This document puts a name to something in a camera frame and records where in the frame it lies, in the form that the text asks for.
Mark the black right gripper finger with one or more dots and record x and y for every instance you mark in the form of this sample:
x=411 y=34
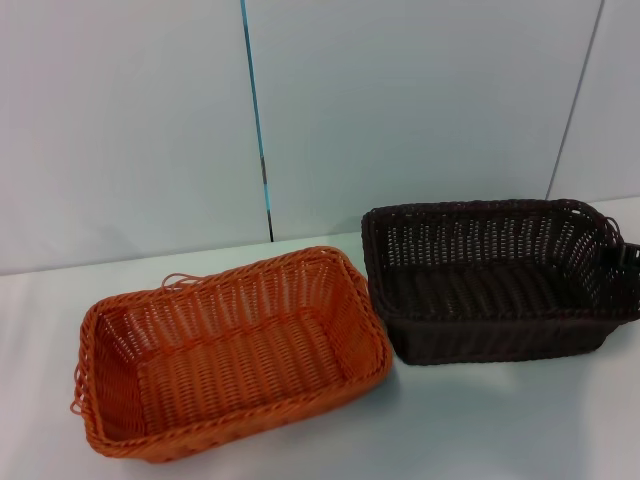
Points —
x=629 y=254

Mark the dark brown woven basket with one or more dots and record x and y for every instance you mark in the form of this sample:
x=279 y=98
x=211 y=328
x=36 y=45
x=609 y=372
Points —
x=475 y=345

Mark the orange woven plastic basket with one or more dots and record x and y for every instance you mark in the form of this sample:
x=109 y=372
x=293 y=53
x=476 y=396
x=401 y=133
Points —
x=240 y=370

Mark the gray wall seam strip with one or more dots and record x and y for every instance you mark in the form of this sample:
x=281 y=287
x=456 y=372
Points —
x=576 y=100

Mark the blue wall seam strip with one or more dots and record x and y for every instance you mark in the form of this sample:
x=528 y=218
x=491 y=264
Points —
x=254 y=100

